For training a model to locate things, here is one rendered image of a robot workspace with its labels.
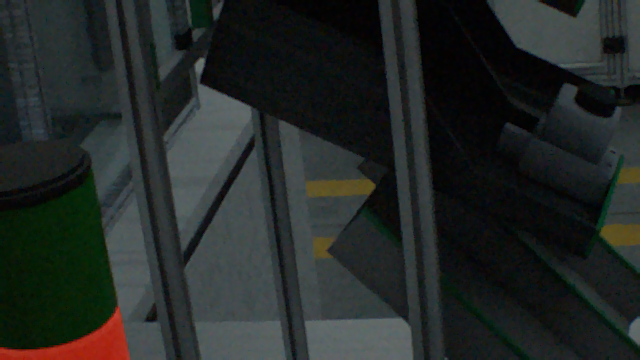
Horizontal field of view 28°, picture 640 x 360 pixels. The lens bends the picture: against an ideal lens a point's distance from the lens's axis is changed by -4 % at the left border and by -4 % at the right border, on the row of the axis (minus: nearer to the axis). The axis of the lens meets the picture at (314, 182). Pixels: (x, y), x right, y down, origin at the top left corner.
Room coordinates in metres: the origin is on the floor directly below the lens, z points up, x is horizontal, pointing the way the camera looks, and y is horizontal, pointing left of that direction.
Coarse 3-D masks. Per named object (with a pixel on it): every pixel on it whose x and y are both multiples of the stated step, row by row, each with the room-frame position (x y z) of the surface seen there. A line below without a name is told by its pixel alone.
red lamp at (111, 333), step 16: (112, 320) 0.39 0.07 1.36; (96, 336) 0.38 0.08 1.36; (112, 336) 0.38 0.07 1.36; (0, 352) 0.37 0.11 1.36; (16, 352) 0.37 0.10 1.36; (32, 352) 0.37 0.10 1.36; (48, 352) 0.37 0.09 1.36; (64, 352) 0.37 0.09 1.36; (80, 352) 0.37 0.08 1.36; (96, 352) 0.38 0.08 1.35; (112, 352) 0.38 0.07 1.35; (128, 352) 0.40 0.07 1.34
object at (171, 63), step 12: (216, 12) 1.00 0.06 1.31; (216, 24) 0.97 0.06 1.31; (204, 36) 0.94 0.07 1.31; (192, 48) 0.90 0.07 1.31; (204, 48) 0.93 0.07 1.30; (168, 60) 0.87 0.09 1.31; (180, 60) 0.87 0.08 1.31; (192, 60) 0.90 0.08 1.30; (168, 72) 0.85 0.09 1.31; (180, 72) 0.87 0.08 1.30; (168, 84) 0.84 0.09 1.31
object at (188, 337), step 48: (384, 0) 0.75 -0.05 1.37; (144, 48) 0.79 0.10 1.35; (384, 48) 0.75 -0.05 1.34; (144, 96) 0.78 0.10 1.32; (144, 144) 0.79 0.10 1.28; (144, 192) 0.78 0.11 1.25; (432, 192) 0.76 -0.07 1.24; (144, 240) 0.79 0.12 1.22; (288, 240) 1.10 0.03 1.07; (432, 240) 0.75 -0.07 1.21; (288, 288) 1.10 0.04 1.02; (432, 288) 0.75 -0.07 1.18; (192, 336) 0.79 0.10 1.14; (288, 336) 1.10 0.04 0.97; (432, 336) 0.75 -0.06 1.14
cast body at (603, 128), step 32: (576, 96) 0.82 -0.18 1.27; (608, 96) 0.82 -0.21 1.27; (512, 128) 0.84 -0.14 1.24; (544, 128) 0.82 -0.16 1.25; (576, 128) 0.81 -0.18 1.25; (608, 128) 0.80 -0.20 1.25; (544, 160) 0.82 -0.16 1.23; (576, 160) 0.81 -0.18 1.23; (608, 160) 0.81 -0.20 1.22; (576, 192) 0.81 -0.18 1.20
